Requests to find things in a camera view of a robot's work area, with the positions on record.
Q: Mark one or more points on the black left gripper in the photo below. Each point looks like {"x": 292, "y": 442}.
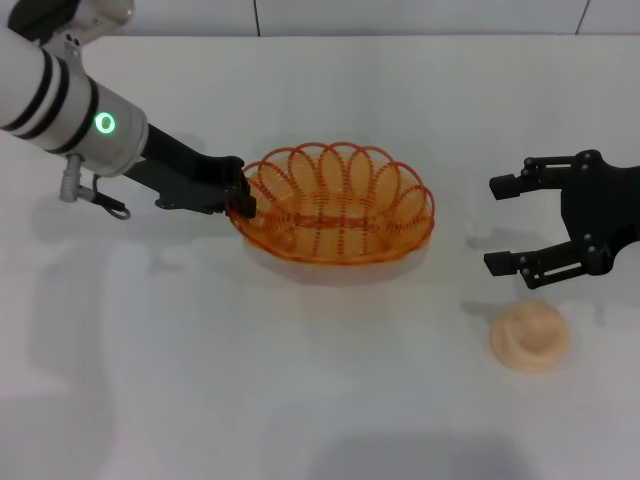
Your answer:
{"x": 190, "y": 180}

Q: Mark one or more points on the cream steamed bun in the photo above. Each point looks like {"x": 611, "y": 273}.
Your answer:
{"x": 530, "y": 340}

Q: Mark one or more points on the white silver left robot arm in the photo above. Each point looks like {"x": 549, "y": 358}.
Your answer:
{"x": 50, "y": 100}

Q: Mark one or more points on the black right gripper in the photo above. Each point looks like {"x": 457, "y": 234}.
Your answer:
{"x": 605, "y": 210}

